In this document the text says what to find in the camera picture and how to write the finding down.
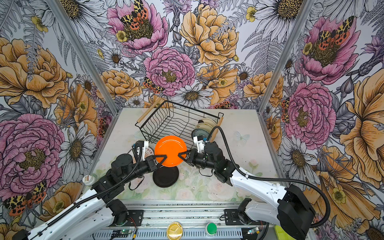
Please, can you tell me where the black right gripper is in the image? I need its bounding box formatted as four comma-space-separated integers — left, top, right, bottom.
177, 148, 217, 170

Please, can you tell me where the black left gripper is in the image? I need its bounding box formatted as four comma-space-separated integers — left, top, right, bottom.
122, 154, 168, 184

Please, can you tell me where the black small plate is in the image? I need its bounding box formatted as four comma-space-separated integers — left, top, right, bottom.
153, 167, 179, 188

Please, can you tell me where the orange small plate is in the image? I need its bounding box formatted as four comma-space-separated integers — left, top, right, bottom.
155, 136, 187, 168

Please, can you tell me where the dark grey small plate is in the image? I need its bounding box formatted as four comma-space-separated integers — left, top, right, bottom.
191, 129, 210, 139

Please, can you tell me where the beige small plate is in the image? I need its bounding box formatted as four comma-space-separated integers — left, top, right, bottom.
195, 120, 217, 132

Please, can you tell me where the cream small plate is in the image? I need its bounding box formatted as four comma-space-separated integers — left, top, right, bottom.
199, 118, 217, 126

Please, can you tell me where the black wire dish rack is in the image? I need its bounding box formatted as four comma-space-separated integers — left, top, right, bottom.
135, 98, 224, 149

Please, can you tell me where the white plate orange pattern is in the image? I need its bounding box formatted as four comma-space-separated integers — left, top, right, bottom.
142, 147, 155, 161

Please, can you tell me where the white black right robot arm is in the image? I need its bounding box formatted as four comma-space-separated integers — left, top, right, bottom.
178, 143, 315, 240

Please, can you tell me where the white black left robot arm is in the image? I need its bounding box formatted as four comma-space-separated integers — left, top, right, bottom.
13, 154, 167, 240

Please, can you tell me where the gold round button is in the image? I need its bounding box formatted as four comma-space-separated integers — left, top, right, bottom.
166, 222, 184, 240

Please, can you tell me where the small white jar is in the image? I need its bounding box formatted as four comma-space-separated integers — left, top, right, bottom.
82, 175, 97, 187

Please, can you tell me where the green round button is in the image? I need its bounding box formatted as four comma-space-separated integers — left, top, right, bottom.
205, 223, 218, 236

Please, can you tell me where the small circuit board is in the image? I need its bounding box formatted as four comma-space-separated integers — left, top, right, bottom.
111, 229, 135, 239

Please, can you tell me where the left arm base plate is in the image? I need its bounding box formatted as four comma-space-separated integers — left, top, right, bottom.
122, 210, 144, 227

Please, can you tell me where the black corrugated cable right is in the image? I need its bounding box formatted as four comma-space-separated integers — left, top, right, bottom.
206, 125, 331, 229

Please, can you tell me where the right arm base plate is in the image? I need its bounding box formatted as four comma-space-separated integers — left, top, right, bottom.
224, 209, 250, 226

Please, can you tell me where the aluminium corner post left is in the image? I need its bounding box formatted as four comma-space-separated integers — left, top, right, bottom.
47, 1, 119, 116

